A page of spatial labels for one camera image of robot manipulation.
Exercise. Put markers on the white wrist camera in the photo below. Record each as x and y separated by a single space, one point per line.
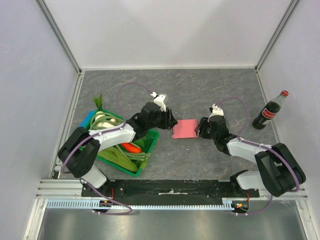
215 111
160 100

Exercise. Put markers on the green long beans bundle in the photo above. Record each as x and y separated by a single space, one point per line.
103 120

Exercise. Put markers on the orange carrot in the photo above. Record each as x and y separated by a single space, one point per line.
130 148

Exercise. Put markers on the blue flat board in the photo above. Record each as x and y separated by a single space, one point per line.
86 121

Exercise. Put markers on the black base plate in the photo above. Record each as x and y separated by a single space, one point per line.
173 192

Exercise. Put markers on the pink paper box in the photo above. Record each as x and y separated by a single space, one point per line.
185 129

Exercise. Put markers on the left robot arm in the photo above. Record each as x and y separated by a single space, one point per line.
79 152

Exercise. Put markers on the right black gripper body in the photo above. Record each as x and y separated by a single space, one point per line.
204 128

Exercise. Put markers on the cola glass bottle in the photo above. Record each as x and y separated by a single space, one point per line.
269 111

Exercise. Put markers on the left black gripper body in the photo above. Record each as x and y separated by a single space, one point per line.
165 122

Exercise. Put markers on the green leafy vegetable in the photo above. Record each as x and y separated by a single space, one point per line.
128 161

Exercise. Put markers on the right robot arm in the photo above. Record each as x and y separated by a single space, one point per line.
278 171

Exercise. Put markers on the green plastic basket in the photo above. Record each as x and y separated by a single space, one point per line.
149 141

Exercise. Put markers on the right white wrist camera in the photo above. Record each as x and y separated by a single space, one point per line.
215 111

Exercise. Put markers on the grey cable duct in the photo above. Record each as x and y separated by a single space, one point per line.
99 204

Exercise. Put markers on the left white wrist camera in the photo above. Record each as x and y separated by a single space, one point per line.
160 100

